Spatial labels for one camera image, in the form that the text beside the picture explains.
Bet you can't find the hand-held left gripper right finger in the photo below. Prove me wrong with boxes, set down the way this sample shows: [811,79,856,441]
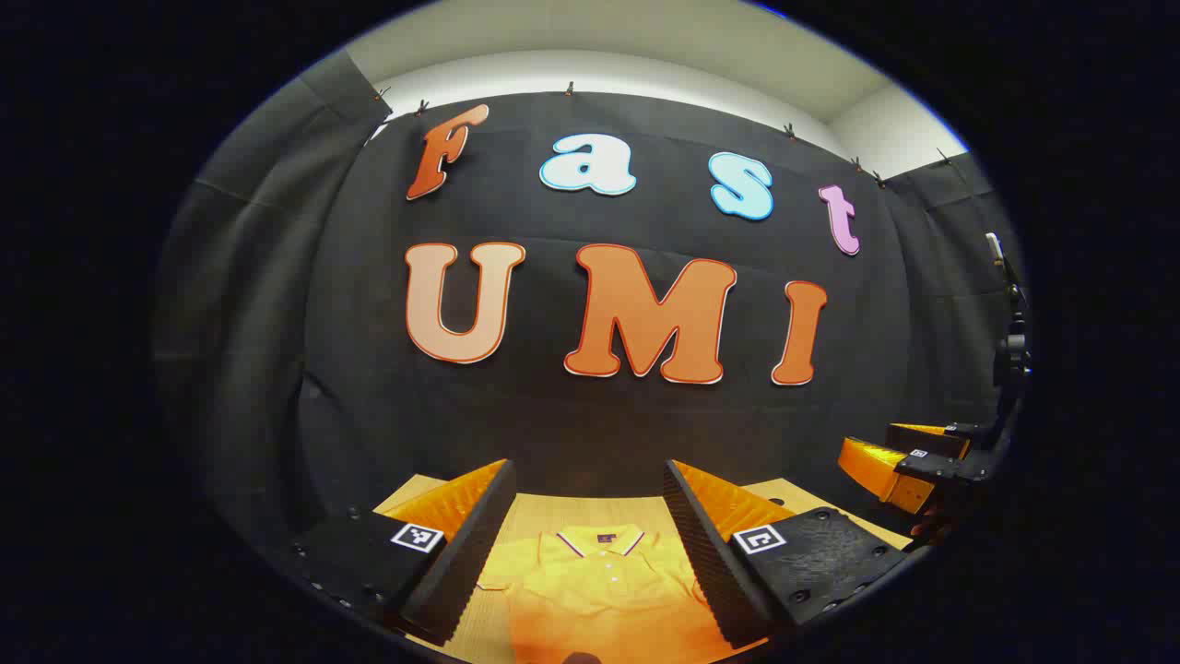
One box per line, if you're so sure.
[662,458,909,649]

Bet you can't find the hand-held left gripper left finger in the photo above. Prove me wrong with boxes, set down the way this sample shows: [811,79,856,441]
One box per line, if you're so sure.
[277,458,517,646]

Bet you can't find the orange polo T-shirt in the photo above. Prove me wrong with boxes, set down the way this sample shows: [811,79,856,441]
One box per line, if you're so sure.
[475,524,743,664]

